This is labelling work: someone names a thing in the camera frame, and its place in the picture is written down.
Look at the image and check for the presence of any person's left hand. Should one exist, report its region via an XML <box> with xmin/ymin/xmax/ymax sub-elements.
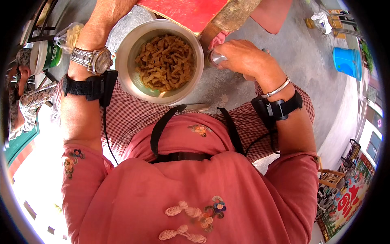
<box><xmin>73</xmin><ymin>0</ymin><xmax>138</xmax><ymax>52</ymax></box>

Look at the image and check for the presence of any person's right hand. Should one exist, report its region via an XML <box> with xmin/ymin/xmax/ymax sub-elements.
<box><xmin>213</xmin><ymin>40</ymin><xmax>288</xmax><ymax>83</ymax></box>

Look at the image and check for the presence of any shiny metal cylinder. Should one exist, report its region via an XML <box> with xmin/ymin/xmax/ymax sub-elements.
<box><xmin>208</xmin><ymin>48</ymin><xmax>271</xmax><ymax>68</ymax></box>

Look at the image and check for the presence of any pink rag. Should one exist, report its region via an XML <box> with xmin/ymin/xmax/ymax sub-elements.
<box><xmin>208</xmin><ymin>30</ymin><xmax>230</xmax><ymax>51</ymax></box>

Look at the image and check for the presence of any wooden block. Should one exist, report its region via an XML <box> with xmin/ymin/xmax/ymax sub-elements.
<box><xmin>199</xmin><ymin>0</ymin><xmax>262</xmax><ymax>49</ymax></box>

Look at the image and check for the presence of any red board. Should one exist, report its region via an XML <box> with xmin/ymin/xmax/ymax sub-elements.
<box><xmin>136</xmin><ymin>0</ymin><xmax>230</xmax><ymax>36</ymax></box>

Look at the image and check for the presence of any silver bangle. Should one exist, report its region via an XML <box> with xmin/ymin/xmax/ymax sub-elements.
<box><xmin>261</xmin><ymin>78</ymin><xmax>291</xmax><ymax>99</ymax></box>

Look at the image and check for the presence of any flat metal tool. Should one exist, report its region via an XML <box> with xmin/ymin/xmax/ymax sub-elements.
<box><xmin>184</xmin><ymin>103</ymin><xmax>211</xmax><ymax>112</ymax></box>

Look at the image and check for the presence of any heap of brown food strips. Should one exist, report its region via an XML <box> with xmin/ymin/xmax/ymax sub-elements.
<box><xmin>134</xmin><ymin>34</ymin><xmax>195</xmax><ymax>92</ymax></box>

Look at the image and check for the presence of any black wrist band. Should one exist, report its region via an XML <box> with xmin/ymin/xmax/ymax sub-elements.
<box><xmin>251</xmin><ymin>90</ymin><xmax>303</xmax><ymax>129</ymax></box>
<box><xmin>62</xmin><ymin>70</ymin><xmax>119</xmax><ymax>107</ymax></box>

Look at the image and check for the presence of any yellow bottle with white cloth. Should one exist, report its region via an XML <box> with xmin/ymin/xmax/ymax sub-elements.
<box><xmin>305</xmin><ymin>12</ymin><xmax>333</xmax><ymax>35</ymax></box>

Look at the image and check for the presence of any round metal pot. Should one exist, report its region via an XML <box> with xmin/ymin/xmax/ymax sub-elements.
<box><xmin>115</xmin><ymin>20</ymin><xmax>205</xmax><ymax>106</ymax></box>

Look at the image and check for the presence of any blue plastic bucket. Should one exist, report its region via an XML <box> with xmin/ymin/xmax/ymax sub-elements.
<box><xmin>333</xmin><ymin>47</ymin><xmax>363</xmax><ymax>81</ymax></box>

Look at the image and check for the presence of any silver wrist watch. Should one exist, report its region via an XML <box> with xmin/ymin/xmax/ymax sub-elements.
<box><xmin>71</xmin><ymin>47</ymin><xmax>113</xmax><ymax>76</ymax></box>

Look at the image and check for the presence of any green plant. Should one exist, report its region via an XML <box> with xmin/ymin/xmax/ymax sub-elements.
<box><xmin>360</xmin><ymin>38</ymin><xmax>375</xmax><ymax>74</ymax></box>

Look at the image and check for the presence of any person's body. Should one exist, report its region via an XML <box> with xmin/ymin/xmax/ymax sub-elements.
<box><xmin>61</xmin><ymin>113</ymin><xmax>320</xmax><ymax>244</ymax></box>

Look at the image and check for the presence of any clear bag of noodles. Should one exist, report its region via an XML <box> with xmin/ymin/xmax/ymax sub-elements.
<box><xmin>54</xmin><ymin>22</ymin><xmax>85</xmax><ymax>54</ymax></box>

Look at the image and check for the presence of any black cart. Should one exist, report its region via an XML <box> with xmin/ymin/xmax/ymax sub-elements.
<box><xmin>340</xmin><ymin>139</ymin><xmax>362</xmax><ymax>171</ymax></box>

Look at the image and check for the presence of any wooden chair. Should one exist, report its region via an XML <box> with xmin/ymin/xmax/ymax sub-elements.
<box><xmin>317</xmin><ymin>157</ymin><xmax>346</xmax><ymax>188</ymax></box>

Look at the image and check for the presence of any white and green bucket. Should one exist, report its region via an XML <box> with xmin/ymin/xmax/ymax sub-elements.
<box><xmin>29</xmin><ymin>40</ymin><xmax>63</xmax><ymax>76</ymax></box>

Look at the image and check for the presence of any black metal rack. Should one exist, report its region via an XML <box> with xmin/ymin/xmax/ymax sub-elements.
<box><xmin>20</xmin><ymin>0</ymin><xmax>59</xmax><ymax>46</ymax></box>

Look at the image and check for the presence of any red patterned banner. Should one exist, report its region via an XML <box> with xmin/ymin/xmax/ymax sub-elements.
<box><xmin>317</xmin><ymin>152</ymin><xmax>376</xmax><ymax>243</ymax></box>

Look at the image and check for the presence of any teal bench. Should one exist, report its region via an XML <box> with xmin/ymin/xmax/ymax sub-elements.
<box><xmin>5</xmin><ymin>122</ymin><xmax>41</xmax><ymax>167</ymax></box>

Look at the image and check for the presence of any black cable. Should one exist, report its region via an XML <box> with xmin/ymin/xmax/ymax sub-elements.
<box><xmin>245</xmin><ymin>126</ymin><xmax>281</xmax><ymax>157</ymax></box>
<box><xmin>102</xmin><ymin>105</ymin><xmax>119</xmax><ymax>166</ymax></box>

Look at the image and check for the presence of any metal frame chair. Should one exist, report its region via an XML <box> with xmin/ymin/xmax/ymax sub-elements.
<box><xmin>327</xmin><ymin>9</ymin><xmax>364</xmax><ymax>39</ymax></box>

